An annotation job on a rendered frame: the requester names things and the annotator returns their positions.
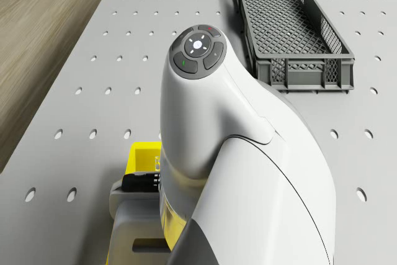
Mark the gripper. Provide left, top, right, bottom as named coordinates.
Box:
left=108, top=171, right=171, bottom=265

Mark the yellow basket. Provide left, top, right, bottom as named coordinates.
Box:
left=104, top=141, right=163, bottom=265

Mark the dark grey basket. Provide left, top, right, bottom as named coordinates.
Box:
left=232, top=0, right=355, bottom=94

